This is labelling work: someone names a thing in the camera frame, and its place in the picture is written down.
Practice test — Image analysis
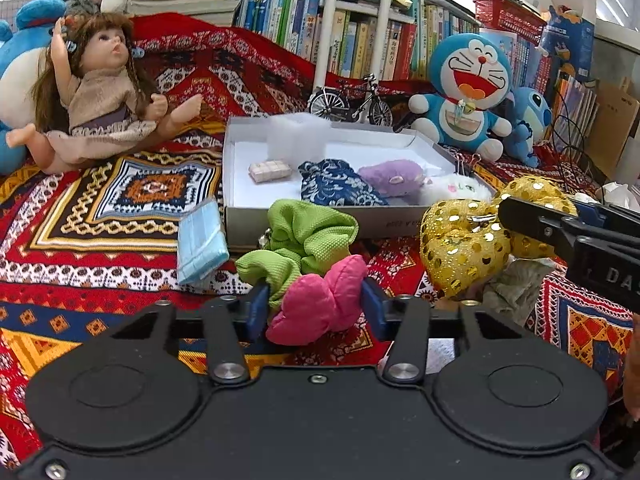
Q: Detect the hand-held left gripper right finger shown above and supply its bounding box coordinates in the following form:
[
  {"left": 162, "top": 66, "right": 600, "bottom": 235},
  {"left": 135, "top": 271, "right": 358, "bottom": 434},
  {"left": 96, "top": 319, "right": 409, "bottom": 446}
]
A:
[{"left": 360, "top": 277, "right": 528, "bottom": 386}]

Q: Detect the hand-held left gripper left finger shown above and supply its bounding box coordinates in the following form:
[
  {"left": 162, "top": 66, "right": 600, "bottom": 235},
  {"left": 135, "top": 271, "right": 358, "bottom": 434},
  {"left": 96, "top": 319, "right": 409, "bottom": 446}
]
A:
[{"left": 107, "top": 282, "right": 273, "bottom": 386}]

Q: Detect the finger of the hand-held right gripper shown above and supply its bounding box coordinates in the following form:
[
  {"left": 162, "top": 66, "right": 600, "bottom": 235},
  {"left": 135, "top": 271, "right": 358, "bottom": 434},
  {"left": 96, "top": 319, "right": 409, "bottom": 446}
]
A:
[
  {"left": 498, "top": 196, "right": 581, "bottom": 258},
  {"left": 575, "top": 200, "right": 640, "bottom": 241}
]

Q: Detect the pink heart cushion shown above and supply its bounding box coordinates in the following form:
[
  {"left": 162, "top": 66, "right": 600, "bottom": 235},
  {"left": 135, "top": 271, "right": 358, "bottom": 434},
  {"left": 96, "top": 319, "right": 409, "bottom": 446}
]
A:
[{"left": 265, "top": 254, "right": 369, "bottom": 346}]

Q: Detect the pale green floral cloth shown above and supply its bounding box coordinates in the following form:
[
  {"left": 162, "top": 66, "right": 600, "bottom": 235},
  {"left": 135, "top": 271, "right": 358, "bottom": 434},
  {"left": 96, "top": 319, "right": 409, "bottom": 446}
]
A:
[{"left": 482, "top": 257, "right": 556, "bottom": 328}]

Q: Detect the gold sequin heart cushion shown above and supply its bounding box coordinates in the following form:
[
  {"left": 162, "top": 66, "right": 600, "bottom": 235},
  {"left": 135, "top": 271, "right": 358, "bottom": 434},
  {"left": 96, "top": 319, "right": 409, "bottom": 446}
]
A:
[{"left": 420, "top": 176, "right": 578, "bottom": 300}]

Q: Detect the white cardboard box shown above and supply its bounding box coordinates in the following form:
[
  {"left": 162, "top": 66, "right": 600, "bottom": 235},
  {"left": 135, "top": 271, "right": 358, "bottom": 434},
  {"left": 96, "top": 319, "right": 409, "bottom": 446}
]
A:
[{"left": 222, "top": 116, "right": 498, "bottom": 253}]

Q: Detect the white fluffy plush toy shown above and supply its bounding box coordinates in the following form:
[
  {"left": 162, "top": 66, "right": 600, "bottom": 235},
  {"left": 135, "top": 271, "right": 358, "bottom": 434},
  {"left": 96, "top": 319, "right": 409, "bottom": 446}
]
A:
[{"left": 420, "top": 172, "right": 493, "bottom": 206}]

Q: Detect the blue face mask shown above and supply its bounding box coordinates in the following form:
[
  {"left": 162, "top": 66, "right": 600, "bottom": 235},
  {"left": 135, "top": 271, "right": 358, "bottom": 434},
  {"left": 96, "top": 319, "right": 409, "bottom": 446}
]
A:
[{"left": 176, "top": 197, "right": 230, "bottom": 286}]

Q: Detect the green scrunchie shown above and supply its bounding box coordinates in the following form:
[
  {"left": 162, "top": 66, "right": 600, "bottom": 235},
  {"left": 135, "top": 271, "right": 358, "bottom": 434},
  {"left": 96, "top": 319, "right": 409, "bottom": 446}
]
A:
[{"left": 235, "top": 199, "right": 360, "bottom": 311}]

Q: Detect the blue floral cloth pouch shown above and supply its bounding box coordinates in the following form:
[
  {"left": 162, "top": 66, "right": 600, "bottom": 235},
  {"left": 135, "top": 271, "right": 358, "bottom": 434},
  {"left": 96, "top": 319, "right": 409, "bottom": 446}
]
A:
[{"left": 298, "top": 158, "right": 390, "bottom": 207}]

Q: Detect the purple plush toy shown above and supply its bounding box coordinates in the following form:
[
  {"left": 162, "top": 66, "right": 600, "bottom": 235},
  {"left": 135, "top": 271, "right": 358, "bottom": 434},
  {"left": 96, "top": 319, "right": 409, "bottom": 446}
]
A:
[{"left": 358, "top": 159, "right": 433, "bottom": 198}]

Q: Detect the beige plaid pouch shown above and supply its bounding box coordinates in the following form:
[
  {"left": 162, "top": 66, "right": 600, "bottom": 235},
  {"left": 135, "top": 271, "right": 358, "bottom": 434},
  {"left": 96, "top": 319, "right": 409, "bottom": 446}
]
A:
[{"left": 248, "top": 159, "right": 292, "bottom": 183}]

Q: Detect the person's right hand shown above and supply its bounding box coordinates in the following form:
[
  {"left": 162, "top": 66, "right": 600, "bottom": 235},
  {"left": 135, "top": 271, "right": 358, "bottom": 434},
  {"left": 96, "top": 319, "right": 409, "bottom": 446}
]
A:
[{"left": 622, "top": 310, "right": 640, "bottom": 423}]

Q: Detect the white tissue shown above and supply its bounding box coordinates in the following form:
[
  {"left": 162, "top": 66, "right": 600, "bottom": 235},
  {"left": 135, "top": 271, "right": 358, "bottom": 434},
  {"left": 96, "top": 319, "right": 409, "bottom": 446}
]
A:
[{"left": 575, "top": 180, "right": 640, "bottom": 206}]

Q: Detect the black binder clip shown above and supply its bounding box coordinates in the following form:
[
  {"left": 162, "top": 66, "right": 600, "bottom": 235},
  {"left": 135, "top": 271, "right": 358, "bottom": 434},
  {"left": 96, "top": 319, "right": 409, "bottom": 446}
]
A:
[{"left": 440, "top": 147, "right": 483, "bottom": 178}]

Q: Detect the brown cardboard sheet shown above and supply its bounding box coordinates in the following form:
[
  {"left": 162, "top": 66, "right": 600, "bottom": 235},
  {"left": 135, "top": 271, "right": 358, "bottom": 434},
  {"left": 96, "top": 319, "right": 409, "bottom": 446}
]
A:
[{"left": 585, "top": 77, "right": 640, "bottom": 183}]

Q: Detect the small blue alien plush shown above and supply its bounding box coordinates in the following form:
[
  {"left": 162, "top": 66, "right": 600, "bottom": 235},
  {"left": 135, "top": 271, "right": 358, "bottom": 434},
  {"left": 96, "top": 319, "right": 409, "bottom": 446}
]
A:
[{"left": 502, "top": 86, "right": 553, "bottom": 168}]

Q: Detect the blue cat plush toy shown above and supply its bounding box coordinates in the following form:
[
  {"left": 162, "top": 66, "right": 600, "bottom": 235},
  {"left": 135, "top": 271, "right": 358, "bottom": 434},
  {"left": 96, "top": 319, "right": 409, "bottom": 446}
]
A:
[{"left": 408, "top": 32, "right": 514, "bottom": 163}]

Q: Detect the red patterned blanket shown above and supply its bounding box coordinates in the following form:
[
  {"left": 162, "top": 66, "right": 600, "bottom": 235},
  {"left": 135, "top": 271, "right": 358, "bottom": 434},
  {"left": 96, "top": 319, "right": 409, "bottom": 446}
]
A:
[{"left": 0, "top": 12, "right": 640, "bottom": 461}]

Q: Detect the blue printed box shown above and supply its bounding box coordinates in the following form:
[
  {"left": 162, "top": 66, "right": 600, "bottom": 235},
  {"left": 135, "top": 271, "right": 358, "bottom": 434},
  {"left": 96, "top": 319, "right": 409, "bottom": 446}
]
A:
[{"left": 537, "top": 5, "right": 596, "bottom": 81}]

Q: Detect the black model bicycle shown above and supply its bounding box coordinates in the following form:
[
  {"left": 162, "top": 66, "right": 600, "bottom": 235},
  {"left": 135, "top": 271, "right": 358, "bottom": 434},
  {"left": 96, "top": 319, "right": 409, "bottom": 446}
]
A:
[{"left": 306, "top": 74, "right": 394, "bottom": 126}]

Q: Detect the red plastic basket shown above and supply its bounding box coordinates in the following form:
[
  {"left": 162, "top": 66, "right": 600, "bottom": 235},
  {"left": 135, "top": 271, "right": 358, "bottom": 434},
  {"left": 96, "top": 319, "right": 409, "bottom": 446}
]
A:
[{"left": 472, "top": 0, "right": 548, "bottom": 43}]

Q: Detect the row of books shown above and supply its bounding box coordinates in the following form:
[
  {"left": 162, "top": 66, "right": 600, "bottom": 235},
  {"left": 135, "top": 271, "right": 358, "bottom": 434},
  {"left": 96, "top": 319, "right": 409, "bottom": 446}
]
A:
[{"left": 235, "top": 0, "right": 601, "bottom": 171}]

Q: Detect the brown-haired doll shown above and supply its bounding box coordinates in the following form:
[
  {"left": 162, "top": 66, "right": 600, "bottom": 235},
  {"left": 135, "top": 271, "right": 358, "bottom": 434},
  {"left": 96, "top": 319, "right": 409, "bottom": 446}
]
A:
[{"left": 7, "top": 10, "right": 203, "bottom": 176}]

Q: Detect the large blue plush toy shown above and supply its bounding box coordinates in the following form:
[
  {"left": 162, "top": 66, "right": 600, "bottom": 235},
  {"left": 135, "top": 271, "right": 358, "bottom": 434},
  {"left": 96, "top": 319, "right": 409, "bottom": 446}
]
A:
[{"left": 0, "top": 0, "right": 68, "bottom": 176}]

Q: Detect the white shelf frame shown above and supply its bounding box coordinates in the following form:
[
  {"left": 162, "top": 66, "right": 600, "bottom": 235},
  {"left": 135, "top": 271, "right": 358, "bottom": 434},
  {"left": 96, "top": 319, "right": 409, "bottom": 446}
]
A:
[{"left": 312, "top": 0, "right": 416, "bottom": 93}]

